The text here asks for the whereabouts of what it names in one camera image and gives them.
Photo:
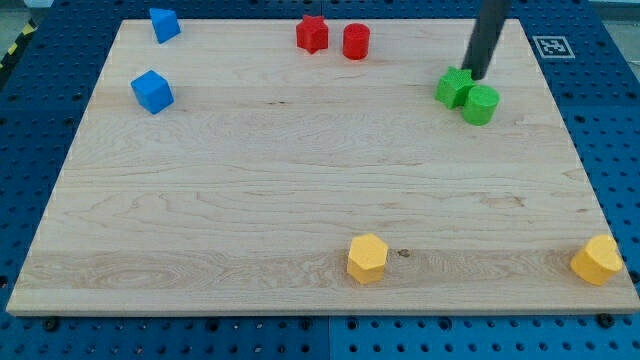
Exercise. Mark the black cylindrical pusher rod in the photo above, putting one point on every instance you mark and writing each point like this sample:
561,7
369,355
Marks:
484,37

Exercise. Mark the green star block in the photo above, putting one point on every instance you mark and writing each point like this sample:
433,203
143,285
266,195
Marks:
453,87

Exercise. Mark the red star block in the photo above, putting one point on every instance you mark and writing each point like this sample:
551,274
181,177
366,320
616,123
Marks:
312,34

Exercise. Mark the white fiducial marker tag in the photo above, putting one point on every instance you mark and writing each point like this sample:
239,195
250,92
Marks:
553,47

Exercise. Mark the green cylinder block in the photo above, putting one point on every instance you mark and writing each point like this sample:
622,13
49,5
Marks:
480,105

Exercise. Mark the red cylinder block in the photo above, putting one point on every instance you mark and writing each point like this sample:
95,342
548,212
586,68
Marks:
356,38

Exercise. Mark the yellow hexagon block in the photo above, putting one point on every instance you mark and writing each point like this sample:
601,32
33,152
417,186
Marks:
367,258

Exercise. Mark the light wooden board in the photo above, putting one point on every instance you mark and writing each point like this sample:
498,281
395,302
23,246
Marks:
242,197

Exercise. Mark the blue cube block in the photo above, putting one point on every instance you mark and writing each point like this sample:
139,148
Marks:
152,92

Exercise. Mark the yellow black hazard tape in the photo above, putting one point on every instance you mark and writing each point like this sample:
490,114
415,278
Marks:
17,48

